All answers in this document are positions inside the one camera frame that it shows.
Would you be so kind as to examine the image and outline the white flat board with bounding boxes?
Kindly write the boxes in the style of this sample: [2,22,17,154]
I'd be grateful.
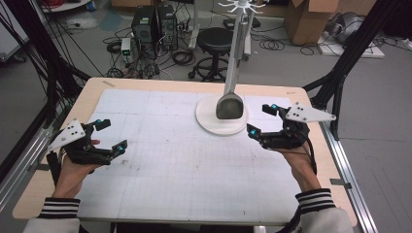
[317,31,386,59]

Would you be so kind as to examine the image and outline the white hook rack stand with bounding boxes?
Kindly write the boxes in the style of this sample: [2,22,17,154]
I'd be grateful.
[194,0,270,137]

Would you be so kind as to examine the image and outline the aluminium rail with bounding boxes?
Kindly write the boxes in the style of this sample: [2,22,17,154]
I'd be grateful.
[312,106,379,233]
[0,125,54,213]

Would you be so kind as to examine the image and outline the black coiled floor cable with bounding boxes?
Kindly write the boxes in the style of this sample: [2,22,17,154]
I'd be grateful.
[171,50,196,67]
[258,38,287,51]

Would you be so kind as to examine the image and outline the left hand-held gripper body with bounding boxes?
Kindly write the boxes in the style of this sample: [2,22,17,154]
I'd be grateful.
[48,118,115,166]

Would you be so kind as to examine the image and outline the person's left hand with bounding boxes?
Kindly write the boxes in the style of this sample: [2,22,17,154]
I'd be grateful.
[51,139,101,199]

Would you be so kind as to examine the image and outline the black computer tower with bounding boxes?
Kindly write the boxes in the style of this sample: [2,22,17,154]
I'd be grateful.
[131,6,157,46]
[156,4,179,51]

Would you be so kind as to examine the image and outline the black metal frame stand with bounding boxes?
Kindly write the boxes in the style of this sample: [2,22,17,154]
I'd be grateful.
[6,0,91,128]
[302,0,402,141]

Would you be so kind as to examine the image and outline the brown cardboard box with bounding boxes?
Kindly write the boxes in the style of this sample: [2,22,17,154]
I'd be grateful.
[285,0,341,47]

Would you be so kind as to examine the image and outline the black round stool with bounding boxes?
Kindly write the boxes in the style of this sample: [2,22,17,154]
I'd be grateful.
[188,27,239,82]

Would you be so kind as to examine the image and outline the person's right hand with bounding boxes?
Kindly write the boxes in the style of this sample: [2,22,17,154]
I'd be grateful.
[280,147,320,193]

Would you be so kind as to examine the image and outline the grey rounded appliance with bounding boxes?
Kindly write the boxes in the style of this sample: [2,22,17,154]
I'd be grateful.
[326,12,365,45]

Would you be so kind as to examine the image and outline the small white power box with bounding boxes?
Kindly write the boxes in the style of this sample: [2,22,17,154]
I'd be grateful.
[120,37,132,64]

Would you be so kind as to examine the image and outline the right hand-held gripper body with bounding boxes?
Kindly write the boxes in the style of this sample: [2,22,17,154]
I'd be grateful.
[258,102,337,150]

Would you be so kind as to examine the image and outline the white grid mat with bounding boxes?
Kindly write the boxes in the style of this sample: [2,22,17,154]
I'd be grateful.
[71,88,304,225]

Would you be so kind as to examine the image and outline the grey tape strip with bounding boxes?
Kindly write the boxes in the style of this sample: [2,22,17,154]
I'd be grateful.
[329,178,353,190]

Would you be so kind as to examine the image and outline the white stand pole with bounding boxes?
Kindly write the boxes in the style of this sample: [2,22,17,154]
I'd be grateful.
[188,0,200,50]

